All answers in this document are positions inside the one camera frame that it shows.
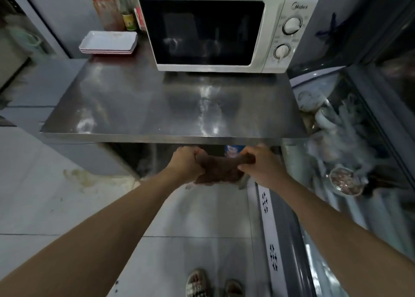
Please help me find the person's right forearm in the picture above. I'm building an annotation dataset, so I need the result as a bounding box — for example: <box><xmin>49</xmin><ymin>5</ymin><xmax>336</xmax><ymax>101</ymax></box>
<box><xmin>275</xmin><ymin>180</ymin><xmax>415</xmax><ymax>297</ymax></box>

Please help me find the stainless steel table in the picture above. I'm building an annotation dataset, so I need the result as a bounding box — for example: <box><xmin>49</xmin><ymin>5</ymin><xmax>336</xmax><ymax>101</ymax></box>
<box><xmin>39</xmin><ymin>37</ymin><xmax>309</xmax><ymax>145</ymax></box>

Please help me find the dark sauce bottle orange cap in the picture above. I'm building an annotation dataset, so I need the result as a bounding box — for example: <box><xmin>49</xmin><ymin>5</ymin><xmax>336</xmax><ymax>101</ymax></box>
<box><xmin>133</xmin><ymin>7</ymin><xmax>147</xmax><ymax>31</ymax></box>

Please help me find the pale green plastic basket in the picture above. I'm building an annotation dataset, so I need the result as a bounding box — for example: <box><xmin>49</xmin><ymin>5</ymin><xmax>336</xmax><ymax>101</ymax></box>
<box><xmin>6</xmin><ymin>26</ymin><xmax>43</xmax><ymax>54</ymax></box>

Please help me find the small green glass bottle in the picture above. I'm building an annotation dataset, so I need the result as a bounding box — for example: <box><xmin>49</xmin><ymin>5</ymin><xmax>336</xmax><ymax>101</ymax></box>
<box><xmin>121</xmin><ymin>0</ymin><xmax>137</xmax><ymax>32</ymax></box>

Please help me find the person's left hand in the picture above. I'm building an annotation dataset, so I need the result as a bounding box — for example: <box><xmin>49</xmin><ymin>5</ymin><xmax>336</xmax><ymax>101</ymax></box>
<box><xmin>163</xmin><ymin>146</ymin><xmax>208</xmax><ymax>187</ymax></box>

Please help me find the person's right hand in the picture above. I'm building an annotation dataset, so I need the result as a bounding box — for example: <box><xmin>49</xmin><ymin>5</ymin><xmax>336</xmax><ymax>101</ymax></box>
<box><xmin>237</xmin><ymin>144</ymin><xmax>292</xmax><ymax>194</ymax></box>

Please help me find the plain white rectangular plate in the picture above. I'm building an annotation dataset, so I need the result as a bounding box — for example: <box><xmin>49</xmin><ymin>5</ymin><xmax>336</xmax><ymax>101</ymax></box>
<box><xmin>81</xmin><ymin>50</ymin><xmax>135</xmax><ymax>55</ymax></box>

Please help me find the white chest freezer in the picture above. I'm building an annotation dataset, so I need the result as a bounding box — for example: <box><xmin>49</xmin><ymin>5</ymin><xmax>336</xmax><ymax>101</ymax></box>
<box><xmin>0</xmin><ymin>39</ymin><xmax>30</xmax><ymax>88</ymax></box>

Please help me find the small red blue packet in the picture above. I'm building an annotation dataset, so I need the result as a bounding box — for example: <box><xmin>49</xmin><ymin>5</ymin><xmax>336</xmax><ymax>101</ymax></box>
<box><xmin>224</xmin><ymin>144</ymin><xmax>247</xmax><ymax>158</ymax></box>

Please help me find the brown cleaning cloth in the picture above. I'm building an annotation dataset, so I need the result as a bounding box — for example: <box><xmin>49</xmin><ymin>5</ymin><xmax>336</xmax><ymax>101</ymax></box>
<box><xmin>186</xmin><ymin>152</ymin><xmax>257</xmax><ymax>190</ymax></box>

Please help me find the person's left beige sandal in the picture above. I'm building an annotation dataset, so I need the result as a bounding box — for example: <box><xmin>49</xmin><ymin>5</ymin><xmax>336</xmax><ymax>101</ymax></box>
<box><xmin>185</xmin><ymin>269</ymin><xmax>208</xmax><ymax>297</ymax></box>

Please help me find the red sauce bottle orange cap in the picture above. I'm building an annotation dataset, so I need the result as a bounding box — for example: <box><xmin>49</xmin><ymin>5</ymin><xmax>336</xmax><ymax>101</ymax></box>
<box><xmin>84</xmin><ymin>0</ymin><xmax>125</xmax><ymax>32</ymax></box>

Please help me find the small white bowl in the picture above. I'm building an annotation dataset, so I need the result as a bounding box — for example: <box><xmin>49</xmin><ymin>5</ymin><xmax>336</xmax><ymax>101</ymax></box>
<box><xmin>316</xmin><ymin>107</ymin><xmax>341</xmax><ymax>129</ymax></box>

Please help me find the bowl of chopped meat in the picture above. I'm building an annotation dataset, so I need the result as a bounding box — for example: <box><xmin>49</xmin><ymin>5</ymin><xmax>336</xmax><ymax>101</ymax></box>
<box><xmin>329</xmin><ymin>167</ymin><xmax>364</xmax><ymax>197</ymax></box>

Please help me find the person's left forearm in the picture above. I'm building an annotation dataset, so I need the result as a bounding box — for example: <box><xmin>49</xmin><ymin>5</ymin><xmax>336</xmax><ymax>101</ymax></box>
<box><xmin>0</xmin><ymin>172</ymin><xmax>179</xmax><ymax>297</ymax></box>

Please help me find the blue plastic clip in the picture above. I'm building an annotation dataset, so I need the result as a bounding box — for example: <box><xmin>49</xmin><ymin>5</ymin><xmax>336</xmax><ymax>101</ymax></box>
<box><xmin>316</xmin><ymin>13</ymin><xmax>341</xmax><ymax>38</ymax></box>

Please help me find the white rectangular plate orange print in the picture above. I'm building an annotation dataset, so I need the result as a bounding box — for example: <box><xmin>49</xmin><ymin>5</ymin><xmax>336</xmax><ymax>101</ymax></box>
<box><xmin>79</xmin><ymin>31</ymin><xmax>138</xmax><ymax>51</ymax></box>
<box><xmin>80</xmin><ymin>48</ymin><xmax>137</xmax><ymax>53</ymax></box>

